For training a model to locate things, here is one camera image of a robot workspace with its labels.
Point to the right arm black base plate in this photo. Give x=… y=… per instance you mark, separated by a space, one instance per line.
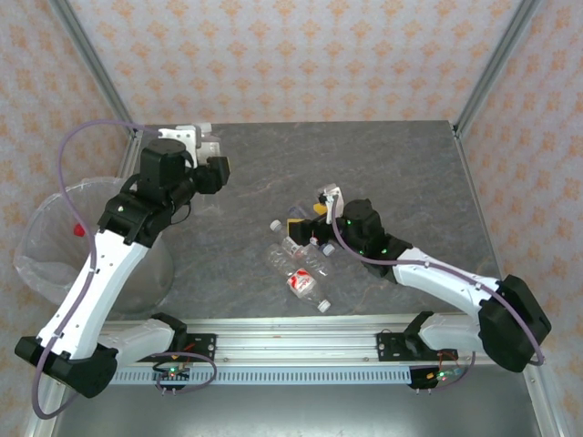
x=391 y=348

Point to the clear bottle red white label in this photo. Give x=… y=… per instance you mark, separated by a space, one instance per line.
x=291 y=246
x=301 y=281

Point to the aluminium mounting rail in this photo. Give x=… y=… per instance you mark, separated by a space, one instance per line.
x=296 y=339

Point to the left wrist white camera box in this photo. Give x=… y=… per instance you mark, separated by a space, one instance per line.
x=177 y=136

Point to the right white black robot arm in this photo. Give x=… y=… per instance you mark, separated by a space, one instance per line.
x=437 y=282

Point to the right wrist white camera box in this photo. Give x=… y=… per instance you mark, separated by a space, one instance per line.
x=332 y=195

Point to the aluminium frame post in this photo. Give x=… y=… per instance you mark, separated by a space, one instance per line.
x=496 y=64
x=95 y=68

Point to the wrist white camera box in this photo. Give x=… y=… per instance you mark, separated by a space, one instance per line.
x=177 y=136
x=332 y=195

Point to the bin with clear plastic bag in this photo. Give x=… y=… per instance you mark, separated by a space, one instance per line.
x=45 y=255

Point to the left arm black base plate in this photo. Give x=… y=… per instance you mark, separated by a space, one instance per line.
x=205 y=346

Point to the aluminium table side rail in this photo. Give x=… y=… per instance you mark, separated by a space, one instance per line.
x=132 y=155
x=473 y=182

